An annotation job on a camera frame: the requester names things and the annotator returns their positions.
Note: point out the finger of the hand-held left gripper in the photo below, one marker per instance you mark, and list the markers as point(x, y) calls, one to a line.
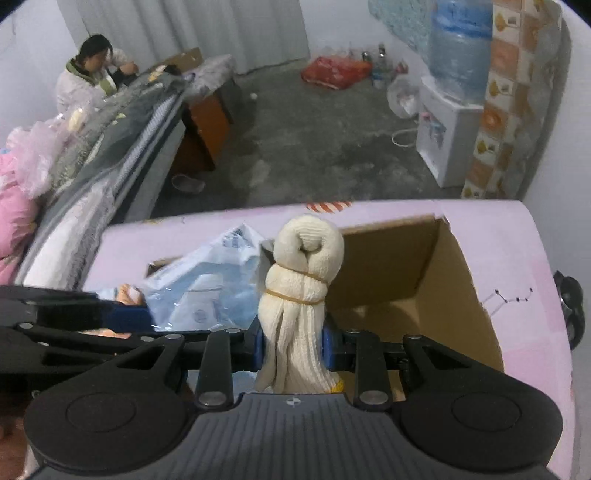
point(69, 350)
point(131, 318)

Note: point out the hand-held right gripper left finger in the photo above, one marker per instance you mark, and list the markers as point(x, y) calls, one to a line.
point(257, 346)

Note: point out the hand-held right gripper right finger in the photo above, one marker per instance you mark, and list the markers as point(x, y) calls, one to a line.
point(328, 348)

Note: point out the cream glove bundle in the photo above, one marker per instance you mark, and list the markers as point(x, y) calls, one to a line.
point(295, 286)

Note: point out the pack of blue face masks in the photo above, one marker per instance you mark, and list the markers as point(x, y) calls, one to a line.
point(203, 286)

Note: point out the pink quilt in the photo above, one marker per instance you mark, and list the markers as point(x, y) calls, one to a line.
point(14, 217)

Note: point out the grey slipper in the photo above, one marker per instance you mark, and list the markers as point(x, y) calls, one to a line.
point(188, 183)

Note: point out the grey striped bedding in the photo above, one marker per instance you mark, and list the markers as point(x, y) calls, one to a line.
point(115, 152)

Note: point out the clear plastic bag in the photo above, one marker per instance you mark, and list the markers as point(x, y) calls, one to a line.
point(41, 147)

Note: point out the brown wooden cabinet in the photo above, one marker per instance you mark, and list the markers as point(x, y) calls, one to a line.
point(203, 124)

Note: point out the white water dispenser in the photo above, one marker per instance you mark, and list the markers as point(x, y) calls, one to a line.
point(452, 138)

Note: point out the black round object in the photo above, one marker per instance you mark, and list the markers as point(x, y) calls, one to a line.
point(570, 304)

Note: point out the white plastic bag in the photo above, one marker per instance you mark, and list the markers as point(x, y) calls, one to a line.
point(404, 97)

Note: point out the small cardboard box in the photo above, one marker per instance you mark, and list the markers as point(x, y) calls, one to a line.
point(184, 57)

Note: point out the clear plastic bottle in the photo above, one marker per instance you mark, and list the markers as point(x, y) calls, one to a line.
point(378, 77)

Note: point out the red plastic bag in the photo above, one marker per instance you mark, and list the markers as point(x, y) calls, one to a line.
point(337, 71)

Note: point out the grey curtain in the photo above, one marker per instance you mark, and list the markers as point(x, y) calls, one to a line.
point(184, 27)

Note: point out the rolled tile-printed mat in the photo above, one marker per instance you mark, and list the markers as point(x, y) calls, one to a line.
point(503, 92)

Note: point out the blue water bottle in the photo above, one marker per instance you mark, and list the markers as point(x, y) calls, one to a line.
point(457, 50)

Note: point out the floral hanging cloth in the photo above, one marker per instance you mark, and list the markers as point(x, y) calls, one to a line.
point(401, 18)

